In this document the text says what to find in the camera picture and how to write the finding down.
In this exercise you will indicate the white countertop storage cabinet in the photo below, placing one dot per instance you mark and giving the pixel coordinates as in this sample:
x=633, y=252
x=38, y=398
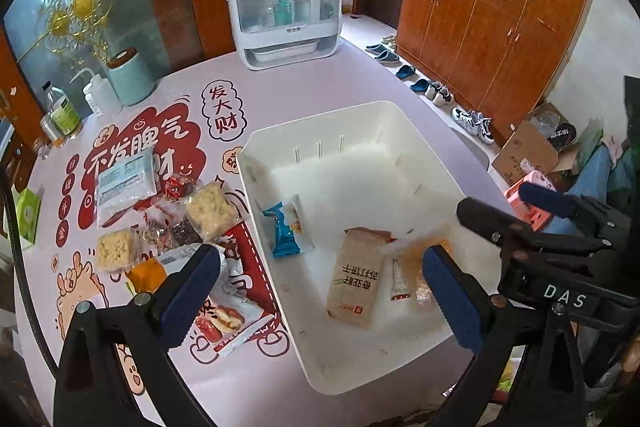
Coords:
x=330, y=42

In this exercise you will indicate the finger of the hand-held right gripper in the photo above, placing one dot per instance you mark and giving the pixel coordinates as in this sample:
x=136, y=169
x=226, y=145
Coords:
x=480, y=217
x=545, y=198

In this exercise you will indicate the orange and white snack packet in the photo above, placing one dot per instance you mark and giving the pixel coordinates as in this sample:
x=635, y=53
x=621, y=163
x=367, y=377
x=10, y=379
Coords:
x=147, y=274

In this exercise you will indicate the brown cracker packet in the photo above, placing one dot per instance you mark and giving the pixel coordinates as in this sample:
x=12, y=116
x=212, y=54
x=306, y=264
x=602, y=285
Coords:
x=355, y=287

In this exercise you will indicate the pale blue snack packet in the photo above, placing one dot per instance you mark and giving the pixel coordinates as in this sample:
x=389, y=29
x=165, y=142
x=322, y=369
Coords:
x=125, y=187

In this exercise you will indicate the white plastic bin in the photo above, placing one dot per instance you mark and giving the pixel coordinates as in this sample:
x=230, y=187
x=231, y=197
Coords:
x=350, y=167

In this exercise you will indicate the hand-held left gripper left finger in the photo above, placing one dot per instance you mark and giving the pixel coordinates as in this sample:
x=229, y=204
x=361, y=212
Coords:
x=192, y=292

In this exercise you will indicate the yellow puffed rice packet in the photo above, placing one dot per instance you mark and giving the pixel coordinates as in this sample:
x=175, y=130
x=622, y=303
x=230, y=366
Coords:
x=115, y=249
x=210, y=209

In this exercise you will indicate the mint canister wooden lid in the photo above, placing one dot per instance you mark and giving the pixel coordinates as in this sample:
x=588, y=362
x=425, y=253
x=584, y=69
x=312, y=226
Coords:
x=132, y=82

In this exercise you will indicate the orange clear snack packet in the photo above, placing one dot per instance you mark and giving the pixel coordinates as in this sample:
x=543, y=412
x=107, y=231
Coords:
x=410, y=267

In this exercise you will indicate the metal tray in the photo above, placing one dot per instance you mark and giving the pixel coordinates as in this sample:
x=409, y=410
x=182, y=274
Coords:
x=285, y=52

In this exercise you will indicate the red foil candy wrapper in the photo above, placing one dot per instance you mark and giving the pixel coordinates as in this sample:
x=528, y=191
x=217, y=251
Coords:
x=175, y=189

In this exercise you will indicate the green tissue box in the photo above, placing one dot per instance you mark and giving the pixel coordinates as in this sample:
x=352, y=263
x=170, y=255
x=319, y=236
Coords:
x=27, y=217

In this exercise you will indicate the dark brown chocolate packet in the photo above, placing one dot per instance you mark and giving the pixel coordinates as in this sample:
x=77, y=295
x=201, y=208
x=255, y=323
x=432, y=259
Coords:
x=185, y=232

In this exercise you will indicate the wooden wall cabinets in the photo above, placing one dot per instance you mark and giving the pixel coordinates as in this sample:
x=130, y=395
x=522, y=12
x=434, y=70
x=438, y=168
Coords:
x=500, y=32

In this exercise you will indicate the white squeeze bottle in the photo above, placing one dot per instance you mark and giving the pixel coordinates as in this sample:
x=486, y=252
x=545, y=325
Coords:
x=102, y=99

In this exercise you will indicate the pink plastic stool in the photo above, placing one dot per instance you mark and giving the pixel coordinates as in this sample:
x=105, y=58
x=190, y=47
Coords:
x=531, y=221

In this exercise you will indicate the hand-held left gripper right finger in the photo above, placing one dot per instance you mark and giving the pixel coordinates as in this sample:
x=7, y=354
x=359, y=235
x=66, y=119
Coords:
x=450, y=297

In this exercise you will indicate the black round container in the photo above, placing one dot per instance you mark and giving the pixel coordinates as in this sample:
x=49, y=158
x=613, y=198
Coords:
x=560, y=134

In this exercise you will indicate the white snack packet brown mark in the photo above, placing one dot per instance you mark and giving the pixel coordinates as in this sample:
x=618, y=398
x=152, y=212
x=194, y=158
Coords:
x=232, y=272

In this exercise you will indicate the glass bottle green label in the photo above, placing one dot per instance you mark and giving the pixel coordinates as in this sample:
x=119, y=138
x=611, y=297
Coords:
x=65, y=114

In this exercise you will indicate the clear red-patterned snack packet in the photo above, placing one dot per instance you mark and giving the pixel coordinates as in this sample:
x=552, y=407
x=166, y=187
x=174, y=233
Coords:
x=155, y=232

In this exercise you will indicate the small glass jar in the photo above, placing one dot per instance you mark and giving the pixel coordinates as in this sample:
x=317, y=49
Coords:
x=52, y=134

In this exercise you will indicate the row of shoes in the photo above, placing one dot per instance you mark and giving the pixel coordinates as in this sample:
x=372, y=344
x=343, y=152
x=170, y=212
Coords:
x=440, y=94

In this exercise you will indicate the red and white snack packet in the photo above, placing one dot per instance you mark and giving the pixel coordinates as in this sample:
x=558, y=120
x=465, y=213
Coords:
x=225, y=319

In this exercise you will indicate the cardboard box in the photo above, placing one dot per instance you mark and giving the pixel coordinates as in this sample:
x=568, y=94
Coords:
x=525, y=152

